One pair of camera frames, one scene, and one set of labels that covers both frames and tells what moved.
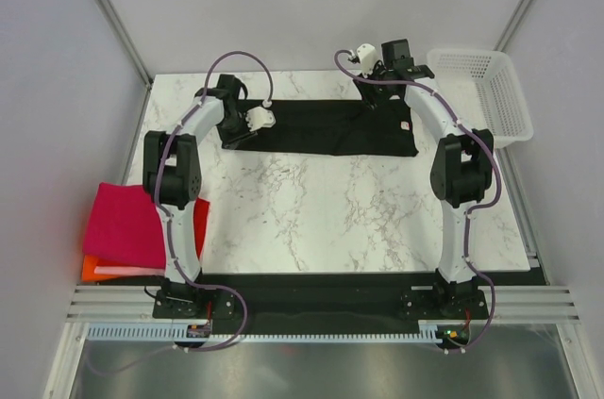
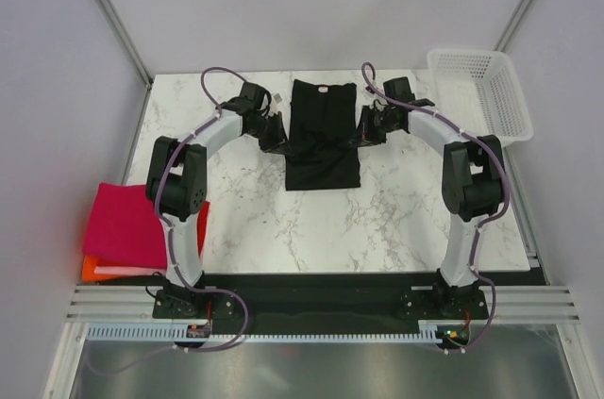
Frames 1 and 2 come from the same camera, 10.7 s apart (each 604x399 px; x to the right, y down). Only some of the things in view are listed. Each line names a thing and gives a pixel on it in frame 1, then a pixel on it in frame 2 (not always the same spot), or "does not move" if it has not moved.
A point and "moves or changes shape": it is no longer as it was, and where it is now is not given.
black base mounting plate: [320, 298] does not move
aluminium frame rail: [100, 304] does not move
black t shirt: [336, 126] moves or changes shape
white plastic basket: [483, 90] does not move
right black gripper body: [374, 94] → [377, 124]
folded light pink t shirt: [130, 271] does not move
